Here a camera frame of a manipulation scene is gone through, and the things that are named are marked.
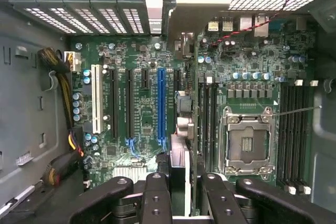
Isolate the green PC motherboard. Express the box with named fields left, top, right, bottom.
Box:
left=68, top=13, right=317, bottom=197

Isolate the grey metal PC case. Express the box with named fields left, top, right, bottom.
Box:
left=0, top=0, right=336, bottom=224

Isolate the red black twisted wire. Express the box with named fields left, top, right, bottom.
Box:
left=217, top=0, right=292, bottom=44

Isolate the long black expansion slot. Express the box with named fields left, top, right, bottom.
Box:
left=125, top=68, right=133, bottom=140
left=110, top=68, right=119, bottom=140

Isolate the black sleeved cable with coloured wires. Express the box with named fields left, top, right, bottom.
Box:
left=41, top=126, right=85, bottom=186

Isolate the blue expansion slot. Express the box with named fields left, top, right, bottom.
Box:
left=157, top=67, right=167, bottom=141

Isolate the short black expansion slot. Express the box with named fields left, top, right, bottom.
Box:
left=173, top=68, right=182, bottom=91
left=141, top=68, right=150, bottom=90

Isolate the white PCI expansion slot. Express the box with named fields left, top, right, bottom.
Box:
left=90, top=63, right=102, bottom=134

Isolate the silver finned chipset heatsink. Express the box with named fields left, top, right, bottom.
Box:
left=112, top=165, right=147, bottom=180

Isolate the thin wire locking lever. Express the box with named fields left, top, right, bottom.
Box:
left=271, top=105, right=323, bottom=118

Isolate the black RAM slot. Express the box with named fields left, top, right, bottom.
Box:
left=198, top=77, right=206, bottom=156
left=278, top=83, right=289, bottom=187
left=211, top=82, right=219, bottom=174
left=293, top=79, right=304, bottom=195
left=204, top=76, right=213, bottom=168
left=300, top=79, right=312, bottom=195
left=286, top=83, right=296, bottom=193

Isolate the black yellow power cable bundle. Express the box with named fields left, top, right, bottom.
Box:
left=38, top=47, right=79, bottom=130

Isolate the CPU socket with metal frame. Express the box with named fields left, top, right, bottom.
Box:
left=219, top=105, right=277, bottom=177

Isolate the rear IO port block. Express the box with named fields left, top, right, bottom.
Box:
left=206, top=14, right=270, bottom=38

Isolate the white power connector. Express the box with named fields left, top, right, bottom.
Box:
left=63, top=50, right=81, bottom=73

